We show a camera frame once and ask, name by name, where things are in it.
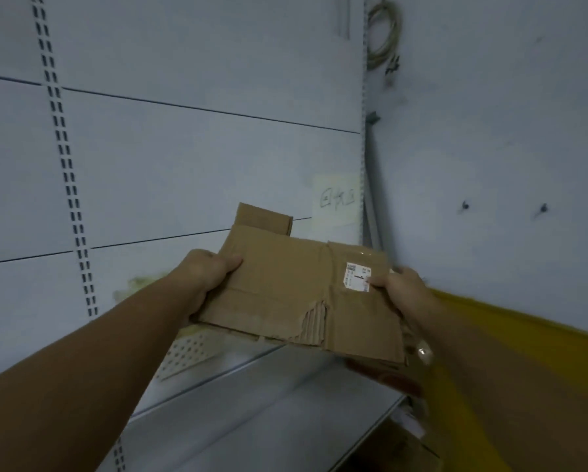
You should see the coiled beige cable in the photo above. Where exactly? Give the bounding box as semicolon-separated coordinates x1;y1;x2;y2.
367;0;403;71

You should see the person's left forearm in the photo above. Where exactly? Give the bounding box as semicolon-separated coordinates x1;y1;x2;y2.
0;272;196;472

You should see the slotted shelf upright rail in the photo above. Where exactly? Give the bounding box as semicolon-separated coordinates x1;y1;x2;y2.
29;0;100;319

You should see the person's right hand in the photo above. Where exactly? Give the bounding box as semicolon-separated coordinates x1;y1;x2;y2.
366;266;440;324

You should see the white perforated shelf panel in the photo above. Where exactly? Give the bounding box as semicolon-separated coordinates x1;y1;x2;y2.
155;325;235;381

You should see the white metal shelf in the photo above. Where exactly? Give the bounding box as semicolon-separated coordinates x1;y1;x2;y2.
97;334;407;472

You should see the brown cardboard box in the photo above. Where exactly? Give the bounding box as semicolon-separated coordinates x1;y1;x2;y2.
190;202;409;365

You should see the person's right forearm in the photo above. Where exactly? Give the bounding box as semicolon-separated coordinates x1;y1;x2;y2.
406;300;588;472

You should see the yellow sticky note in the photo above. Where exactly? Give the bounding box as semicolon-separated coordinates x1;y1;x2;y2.
310;173;364;226

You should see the grey metal shelf upright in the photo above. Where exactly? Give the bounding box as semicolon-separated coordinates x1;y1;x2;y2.
359;0;388;253

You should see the person's left hand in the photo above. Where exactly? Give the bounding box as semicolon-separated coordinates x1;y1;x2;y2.
167;248;244;317

